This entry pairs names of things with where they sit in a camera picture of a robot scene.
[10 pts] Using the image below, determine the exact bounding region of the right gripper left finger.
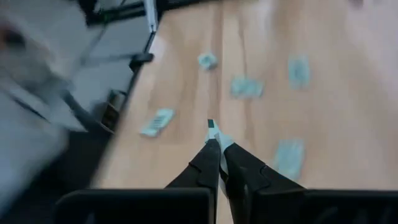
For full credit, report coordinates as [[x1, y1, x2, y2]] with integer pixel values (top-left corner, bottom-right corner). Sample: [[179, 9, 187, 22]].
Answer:
[[165, 138, 222, 224]]

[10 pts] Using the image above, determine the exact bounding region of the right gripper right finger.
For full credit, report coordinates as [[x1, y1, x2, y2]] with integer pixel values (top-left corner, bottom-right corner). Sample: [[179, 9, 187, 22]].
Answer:
[[223, 142, 307, 224]]

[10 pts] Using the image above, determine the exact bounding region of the green stevia sweetener packet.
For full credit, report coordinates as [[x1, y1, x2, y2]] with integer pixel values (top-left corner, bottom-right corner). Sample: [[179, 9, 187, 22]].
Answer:
[[272, 138, 306, 182], [197, 52, 219, 71], [139, 108, 176, 138], [229, 75, 265, 100], [287, 55, 312, 91], [204, 119, 234, 200]]

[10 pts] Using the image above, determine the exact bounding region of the black table edge clamp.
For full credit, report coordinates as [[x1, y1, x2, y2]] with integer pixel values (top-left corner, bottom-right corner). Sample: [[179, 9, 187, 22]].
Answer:
[[129, 52, 155, 72]]

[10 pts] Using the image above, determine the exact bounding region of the silver bar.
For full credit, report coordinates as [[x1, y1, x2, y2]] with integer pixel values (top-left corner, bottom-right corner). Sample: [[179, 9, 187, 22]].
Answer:
[[143, 0, 159, 34]]

